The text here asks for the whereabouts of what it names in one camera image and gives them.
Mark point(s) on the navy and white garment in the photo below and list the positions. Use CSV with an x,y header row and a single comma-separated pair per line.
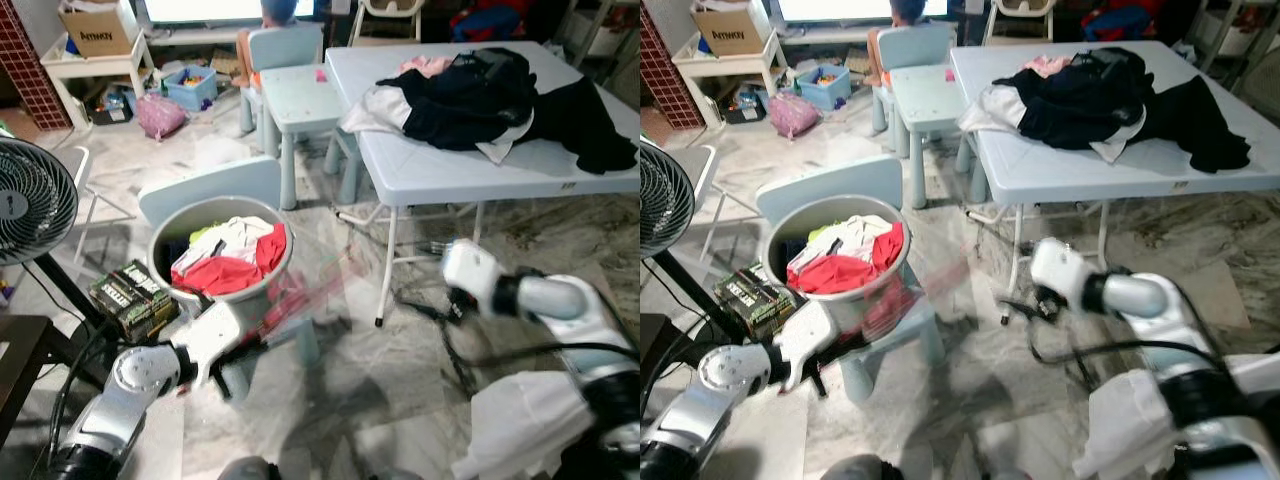
x,y
1080,100
460,105

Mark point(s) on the red and white garment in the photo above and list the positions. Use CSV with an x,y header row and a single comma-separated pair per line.
x,y
230,275
845,272

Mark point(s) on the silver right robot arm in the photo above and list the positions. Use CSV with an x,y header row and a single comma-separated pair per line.
x,y
560,295
1140,295

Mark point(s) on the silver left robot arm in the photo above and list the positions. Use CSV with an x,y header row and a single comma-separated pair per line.
x,y
735,370
145,370

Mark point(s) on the light blue folding table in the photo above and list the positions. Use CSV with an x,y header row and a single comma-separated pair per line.
x,y
1060,170
450,175

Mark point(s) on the white cloth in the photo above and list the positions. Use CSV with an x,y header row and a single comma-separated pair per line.
x,y
1150,430
530,430

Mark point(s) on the dark brown wooden table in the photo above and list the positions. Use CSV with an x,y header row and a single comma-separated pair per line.
x,y
20,345
650,350

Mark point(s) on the black standing fan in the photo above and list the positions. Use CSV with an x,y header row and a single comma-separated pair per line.
x,y
660,200
30,200

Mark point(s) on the small light blue table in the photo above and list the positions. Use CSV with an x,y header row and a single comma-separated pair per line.
x,y
925,100
300,100

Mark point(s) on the pink garment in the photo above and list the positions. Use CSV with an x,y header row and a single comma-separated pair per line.
x,y
425,65
1045,65

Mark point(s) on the green garment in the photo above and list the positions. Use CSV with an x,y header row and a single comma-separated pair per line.
x,y
820,233
200,233

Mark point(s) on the robot left leg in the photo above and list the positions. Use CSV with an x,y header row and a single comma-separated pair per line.
x,y
248,470
860,470

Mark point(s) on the light blue child chair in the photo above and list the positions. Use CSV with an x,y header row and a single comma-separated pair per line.
x,y
200,180
915,45
820,180
285,45

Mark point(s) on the grey laundry basin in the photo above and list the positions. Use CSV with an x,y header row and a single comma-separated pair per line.
x,y
165,230
785,230

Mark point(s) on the white folding chair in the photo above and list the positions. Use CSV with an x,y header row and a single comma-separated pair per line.
x,y
78,160
705,165

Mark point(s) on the red and blue toy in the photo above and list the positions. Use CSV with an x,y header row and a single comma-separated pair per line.
x,y
490,20
1120,20

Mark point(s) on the green and black box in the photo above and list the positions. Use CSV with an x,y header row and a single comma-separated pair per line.
x,y
755,300
135,300

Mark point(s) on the white high chair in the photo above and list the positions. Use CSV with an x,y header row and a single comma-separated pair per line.
x,y
385,8
1020,8

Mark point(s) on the red brick pattern panel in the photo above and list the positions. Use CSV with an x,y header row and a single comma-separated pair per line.
x,y
20,70
657,75

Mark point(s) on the blue toy bin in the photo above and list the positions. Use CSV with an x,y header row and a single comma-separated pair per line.
x,y
190,97
825,95

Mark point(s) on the pink bag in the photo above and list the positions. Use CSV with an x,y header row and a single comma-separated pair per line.
x,y
793,115
160,117

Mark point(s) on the seated child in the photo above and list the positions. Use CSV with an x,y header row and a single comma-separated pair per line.
x,y
278,10
908,10

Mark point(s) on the black toy crate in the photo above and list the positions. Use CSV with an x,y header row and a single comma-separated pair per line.
x,y
742,108
110,110

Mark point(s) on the bright television screen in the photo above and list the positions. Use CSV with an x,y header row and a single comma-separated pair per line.
x,y
200,8
850,8

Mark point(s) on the white low shelf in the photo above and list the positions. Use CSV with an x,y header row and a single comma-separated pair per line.
x,y
100,68
735,66

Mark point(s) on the cardboard box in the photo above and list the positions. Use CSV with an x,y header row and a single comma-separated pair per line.
x,y
732,32
98,35

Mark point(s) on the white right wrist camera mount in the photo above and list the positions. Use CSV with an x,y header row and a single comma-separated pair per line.
x,y
1062,262
475,265

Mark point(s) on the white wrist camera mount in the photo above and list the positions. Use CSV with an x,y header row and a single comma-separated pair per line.
x,y
1062,262
215,335
475,265
805,340

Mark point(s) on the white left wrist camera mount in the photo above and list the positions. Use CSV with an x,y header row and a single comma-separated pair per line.
x,y
215,335
805,340

